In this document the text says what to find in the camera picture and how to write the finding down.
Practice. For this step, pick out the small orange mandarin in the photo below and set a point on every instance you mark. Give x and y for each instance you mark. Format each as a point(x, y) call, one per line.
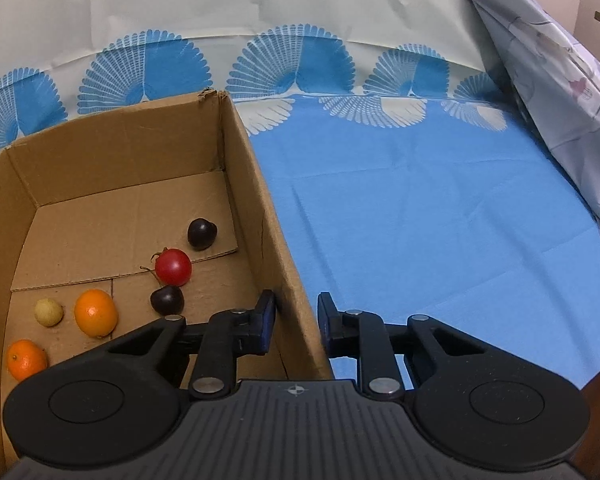
point(95, 313)

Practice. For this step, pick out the red cherry tomato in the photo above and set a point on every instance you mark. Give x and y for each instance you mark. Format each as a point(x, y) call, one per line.
point(172, 267)

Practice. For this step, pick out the pale grey floral sheet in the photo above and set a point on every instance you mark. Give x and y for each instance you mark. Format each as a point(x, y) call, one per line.
point(558, 81)

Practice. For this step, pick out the blue patterned cloth cover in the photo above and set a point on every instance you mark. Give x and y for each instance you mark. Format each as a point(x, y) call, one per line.
point(391, 133)

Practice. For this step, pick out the brown cardboard box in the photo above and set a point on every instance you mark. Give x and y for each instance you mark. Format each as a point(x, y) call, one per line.
point(84, 205)

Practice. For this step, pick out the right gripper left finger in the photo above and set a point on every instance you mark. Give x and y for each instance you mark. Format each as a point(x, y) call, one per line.
point(124, 397)

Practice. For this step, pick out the tan longan with stem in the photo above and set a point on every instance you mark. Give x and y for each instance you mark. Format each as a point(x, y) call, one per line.
point(48, 312)

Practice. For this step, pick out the dark cherry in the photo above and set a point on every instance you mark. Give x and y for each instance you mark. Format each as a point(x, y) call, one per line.
point(201, 234)
point(166, 299)

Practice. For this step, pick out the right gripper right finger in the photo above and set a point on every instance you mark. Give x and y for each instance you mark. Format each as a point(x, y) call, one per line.
point(476, 402)

